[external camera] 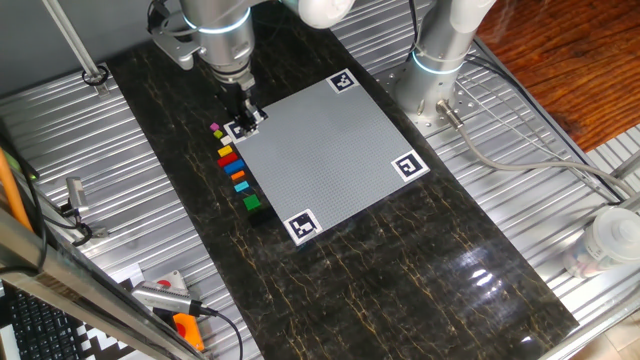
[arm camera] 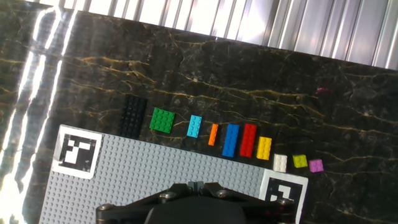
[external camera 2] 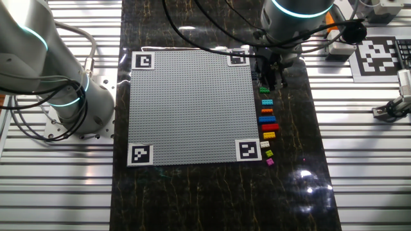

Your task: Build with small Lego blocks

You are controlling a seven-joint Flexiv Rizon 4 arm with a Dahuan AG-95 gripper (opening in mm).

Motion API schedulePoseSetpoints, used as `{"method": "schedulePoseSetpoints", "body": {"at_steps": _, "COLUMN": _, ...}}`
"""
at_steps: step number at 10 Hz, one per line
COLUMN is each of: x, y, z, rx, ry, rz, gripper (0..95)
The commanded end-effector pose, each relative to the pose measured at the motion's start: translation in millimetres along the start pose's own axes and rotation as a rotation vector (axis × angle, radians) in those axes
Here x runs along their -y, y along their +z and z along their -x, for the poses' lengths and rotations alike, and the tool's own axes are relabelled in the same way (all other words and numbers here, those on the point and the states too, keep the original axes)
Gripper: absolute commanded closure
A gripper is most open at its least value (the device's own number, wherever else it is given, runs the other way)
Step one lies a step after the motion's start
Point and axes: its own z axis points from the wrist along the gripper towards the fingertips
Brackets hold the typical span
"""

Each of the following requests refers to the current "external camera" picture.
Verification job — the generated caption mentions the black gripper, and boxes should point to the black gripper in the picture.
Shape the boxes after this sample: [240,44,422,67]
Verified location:
[218,79,269,139]

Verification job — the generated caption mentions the grey Lego baseplate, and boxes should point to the grey Lego baseplate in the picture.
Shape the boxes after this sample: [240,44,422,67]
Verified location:
[223,68,431,247]

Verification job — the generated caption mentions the black long Lego plate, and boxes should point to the black long Lego plate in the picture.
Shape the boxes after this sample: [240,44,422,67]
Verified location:
[248,205,277,227]

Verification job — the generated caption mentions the black white fiducial marker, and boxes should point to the black white fiducial marker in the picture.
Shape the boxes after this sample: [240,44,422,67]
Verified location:
[282,208,324,247]
[325,68,361,95]
[390,149,431,183]
[223,118,261,145]

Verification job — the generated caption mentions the metal pole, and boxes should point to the metal pole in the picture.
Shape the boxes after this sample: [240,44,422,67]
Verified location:
[42,0,111,97]

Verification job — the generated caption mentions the aluminium robot mounting plate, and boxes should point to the aluminium robot mounting plate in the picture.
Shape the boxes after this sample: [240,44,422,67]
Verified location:
[372,59,479,139]

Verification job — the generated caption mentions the black marble pattern mat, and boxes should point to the black marble pattern mat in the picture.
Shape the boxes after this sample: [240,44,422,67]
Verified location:
[106,0,580,360]

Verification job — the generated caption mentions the orange emergency stop box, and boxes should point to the orange emergency stop box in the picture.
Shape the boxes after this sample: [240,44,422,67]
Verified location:
[172,312,206,352]

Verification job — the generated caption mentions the orange tube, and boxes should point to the orange tube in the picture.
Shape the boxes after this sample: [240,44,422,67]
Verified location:
[0,148,34,232]

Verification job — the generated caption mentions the large fiducial marker sheet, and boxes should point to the large fiducial marker sheet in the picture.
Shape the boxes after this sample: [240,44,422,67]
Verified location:
[72,263,151,360]

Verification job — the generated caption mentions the black keyboard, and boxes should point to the black keyboard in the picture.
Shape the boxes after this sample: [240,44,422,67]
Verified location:
[0,284,84,360]

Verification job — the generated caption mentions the translucent plastic jar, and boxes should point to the translucent plastic jar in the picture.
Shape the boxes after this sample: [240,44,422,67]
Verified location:
[563,206,640,280]

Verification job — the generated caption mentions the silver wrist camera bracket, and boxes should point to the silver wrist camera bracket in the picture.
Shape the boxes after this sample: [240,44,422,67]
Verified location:
[147,0,207,71]

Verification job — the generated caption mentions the small silver camera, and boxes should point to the small silver camera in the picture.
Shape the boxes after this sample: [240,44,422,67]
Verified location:
[64,176,91,216]

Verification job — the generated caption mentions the metal camera mount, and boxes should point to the metal camera mount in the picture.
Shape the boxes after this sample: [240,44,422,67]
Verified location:
[57,199,110,247]

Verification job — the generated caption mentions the ribbed silver camera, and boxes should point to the ribbed silver camera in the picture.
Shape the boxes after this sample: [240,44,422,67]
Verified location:
[130,279,204,317]

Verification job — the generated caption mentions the black camera cable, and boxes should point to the black camera cable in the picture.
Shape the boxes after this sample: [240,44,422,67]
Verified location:
[199,305,245,360]

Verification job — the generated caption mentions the aluminium frame bar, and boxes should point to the aluminium frame bar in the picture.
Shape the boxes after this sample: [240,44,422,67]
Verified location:
[0,207,206,360]

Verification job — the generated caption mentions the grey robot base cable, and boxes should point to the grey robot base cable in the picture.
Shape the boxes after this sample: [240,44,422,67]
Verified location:
[435,98,637,199]

